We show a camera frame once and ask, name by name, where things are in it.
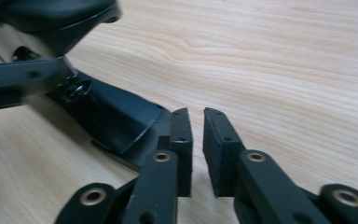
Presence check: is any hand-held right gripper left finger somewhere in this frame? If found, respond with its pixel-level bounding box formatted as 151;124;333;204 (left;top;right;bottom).
122;106;194;224

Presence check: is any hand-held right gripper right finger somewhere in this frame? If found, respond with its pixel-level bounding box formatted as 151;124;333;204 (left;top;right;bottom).
202;106;332;224

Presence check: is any black stapler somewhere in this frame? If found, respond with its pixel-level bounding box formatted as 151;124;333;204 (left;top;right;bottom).
0;0;172;173

